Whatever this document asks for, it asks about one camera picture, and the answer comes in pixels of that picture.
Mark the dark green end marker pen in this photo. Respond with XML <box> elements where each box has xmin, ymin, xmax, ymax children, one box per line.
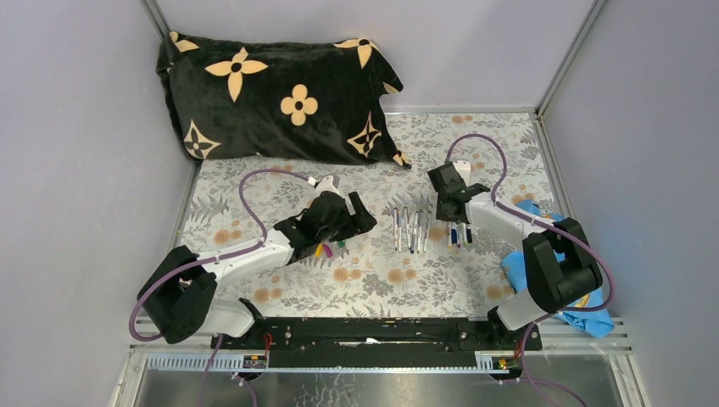
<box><xmin>410</xmin><ymin>210</ymin><xmax>421</xmax><ymax>254</ymax></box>

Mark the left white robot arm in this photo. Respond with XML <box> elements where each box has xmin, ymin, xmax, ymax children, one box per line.
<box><xmin>131</xmin><ymin>191</ymin><xmax>377</xmax><ymax>348</ymax></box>

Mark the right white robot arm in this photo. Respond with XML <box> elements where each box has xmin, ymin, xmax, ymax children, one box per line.
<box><xmin>427</xmin><ymin>163</ymin><xmax>603</xmax><ymax>349</ymax></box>

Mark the floral table mat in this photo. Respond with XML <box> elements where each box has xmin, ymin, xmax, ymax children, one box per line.
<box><xmin>180</xmin><ymin>113</ymin><xmax>557</xmax><ymax>317</ymax></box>

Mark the black pillow with beige flowers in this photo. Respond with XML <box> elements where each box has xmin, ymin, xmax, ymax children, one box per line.
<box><xmin>155</xmin><ymin>31</ymin><xmax>410</xmax><ymax>168</ymax></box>

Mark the blue cloth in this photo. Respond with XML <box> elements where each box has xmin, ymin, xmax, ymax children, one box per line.
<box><xmin>500</xmin><ymin>199</ymin><xmax>616</xmax><ymax>339</ymax></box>

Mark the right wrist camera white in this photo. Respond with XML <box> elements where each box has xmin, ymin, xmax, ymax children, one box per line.
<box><xmin>452</xmin><ymin>160</ymin><xmax>471</xmax><ymax>186</ymax></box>

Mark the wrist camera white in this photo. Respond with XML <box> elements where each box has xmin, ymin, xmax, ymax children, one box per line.
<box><xmin>315</xmin><ymin>175</ymin><xmax>342</xmax><ymax>198</ymax></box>
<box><xmin>452</xmin><ymin>160</ymin><xmax>471</xmax><ymax>186</ymax></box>

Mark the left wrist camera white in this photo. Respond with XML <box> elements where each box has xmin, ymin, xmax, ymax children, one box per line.
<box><xmin>315</xmin><ymin>175</ymin><xmax>342</xmax><ymax>198</ymax></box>

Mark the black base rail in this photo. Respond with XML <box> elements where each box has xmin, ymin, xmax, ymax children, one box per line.
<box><xmin>211</xmin><ymin>306</ymin><xmax>543</xmax><ymax>369</ymax></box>

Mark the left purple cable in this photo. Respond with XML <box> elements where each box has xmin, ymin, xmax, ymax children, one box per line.
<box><xmin>128</xmin><ymin>168</ymin><xmax>321</xmax><ymax>343</ymax></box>

